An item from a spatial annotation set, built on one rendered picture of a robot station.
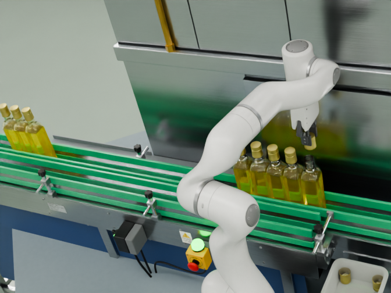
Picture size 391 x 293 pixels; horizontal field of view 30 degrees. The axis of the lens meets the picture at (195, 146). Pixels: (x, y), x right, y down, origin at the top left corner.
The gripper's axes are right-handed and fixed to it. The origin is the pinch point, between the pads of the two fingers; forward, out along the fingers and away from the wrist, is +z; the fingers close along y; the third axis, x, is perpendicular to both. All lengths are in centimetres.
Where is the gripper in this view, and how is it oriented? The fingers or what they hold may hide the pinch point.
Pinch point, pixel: (309, 135)
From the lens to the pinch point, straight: 218.0
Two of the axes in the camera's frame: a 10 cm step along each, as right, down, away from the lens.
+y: -4.9, 6.4, -6.0
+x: 8.5, 1.9, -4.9
